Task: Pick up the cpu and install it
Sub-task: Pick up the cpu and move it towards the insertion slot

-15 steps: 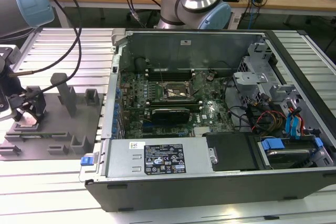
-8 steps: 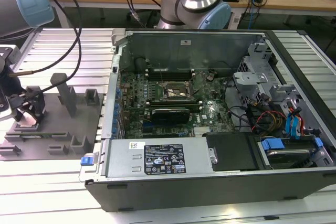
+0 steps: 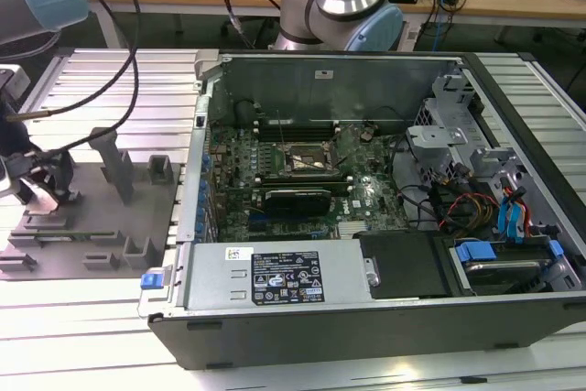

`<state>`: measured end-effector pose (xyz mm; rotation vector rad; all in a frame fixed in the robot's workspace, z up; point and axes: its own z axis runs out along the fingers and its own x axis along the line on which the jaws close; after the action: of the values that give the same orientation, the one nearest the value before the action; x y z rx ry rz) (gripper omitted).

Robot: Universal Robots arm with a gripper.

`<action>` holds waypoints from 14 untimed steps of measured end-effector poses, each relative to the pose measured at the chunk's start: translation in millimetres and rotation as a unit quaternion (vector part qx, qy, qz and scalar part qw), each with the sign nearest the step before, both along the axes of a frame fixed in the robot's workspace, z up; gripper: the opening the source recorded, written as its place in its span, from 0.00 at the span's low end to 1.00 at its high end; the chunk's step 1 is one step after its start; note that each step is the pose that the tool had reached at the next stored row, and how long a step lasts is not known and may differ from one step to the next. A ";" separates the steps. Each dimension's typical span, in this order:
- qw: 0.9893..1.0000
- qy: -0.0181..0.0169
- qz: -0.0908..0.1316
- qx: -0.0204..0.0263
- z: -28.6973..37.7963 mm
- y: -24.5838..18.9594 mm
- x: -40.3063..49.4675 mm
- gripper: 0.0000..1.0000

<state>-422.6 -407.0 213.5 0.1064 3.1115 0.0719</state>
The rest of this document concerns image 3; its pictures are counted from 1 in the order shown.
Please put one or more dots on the silver CPU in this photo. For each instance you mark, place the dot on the silver CPU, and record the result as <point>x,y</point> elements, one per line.
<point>41,198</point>

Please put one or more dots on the thin metal locking lever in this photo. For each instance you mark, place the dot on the thin metal locking lever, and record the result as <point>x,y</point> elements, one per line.
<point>281,127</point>

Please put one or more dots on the CPU socket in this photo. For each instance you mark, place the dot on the CPU socket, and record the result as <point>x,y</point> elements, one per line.
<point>307,159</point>

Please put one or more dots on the grey parts rack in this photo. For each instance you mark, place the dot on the grey parts rack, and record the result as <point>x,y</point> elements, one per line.
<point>96,212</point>

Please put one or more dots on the blue card retention clip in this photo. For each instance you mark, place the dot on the blue card retention clip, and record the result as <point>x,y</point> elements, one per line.
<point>200,228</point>
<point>207,161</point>
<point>202,187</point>
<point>201,213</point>

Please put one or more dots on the blue case latch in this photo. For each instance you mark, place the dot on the blue case latch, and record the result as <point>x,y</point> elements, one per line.
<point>152,282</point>

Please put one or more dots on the grey case release latch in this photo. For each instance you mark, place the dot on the grey case release latch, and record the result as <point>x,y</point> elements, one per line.
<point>206,57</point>

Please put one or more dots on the silver power supply unit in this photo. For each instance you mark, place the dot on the silver power supply unit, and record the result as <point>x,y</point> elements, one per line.
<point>210,281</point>

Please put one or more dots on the black graphics card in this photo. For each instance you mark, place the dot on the black graphics card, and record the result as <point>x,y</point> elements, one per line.
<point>297,202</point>

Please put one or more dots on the black RAM slot bank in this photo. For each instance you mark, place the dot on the black RAM slot bank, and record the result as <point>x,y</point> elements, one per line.
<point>311,130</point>
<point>302,181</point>

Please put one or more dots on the small white sticker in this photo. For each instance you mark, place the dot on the small white sticker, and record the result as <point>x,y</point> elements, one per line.
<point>324,73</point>

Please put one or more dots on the round coin battery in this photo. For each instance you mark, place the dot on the round coin battery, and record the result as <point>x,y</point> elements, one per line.
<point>366,135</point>

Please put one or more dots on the silver chipset heatsink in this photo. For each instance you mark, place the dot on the silver chipset heatsink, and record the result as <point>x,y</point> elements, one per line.
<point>354,228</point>

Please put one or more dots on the black and silver PC case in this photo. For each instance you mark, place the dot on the black and silver PC case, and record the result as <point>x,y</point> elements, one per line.
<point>320,336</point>

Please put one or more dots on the green motherboard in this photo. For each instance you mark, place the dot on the green motherboard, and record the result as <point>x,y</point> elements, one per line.
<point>380,171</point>

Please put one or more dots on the black plastic cover panel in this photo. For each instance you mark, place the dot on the black plastic cover panel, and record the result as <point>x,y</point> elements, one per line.
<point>403,267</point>

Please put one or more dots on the silver metal drive cage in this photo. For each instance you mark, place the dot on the silver metal drive cage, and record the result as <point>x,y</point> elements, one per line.
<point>430,134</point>

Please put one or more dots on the hard disk with blue carrier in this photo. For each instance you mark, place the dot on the hard disk with blue carrier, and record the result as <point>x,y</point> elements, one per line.
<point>503,272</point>

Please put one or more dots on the wooden desk white frame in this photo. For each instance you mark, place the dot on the wooden desk white frame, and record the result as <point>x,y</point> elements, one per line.
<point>503,2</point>

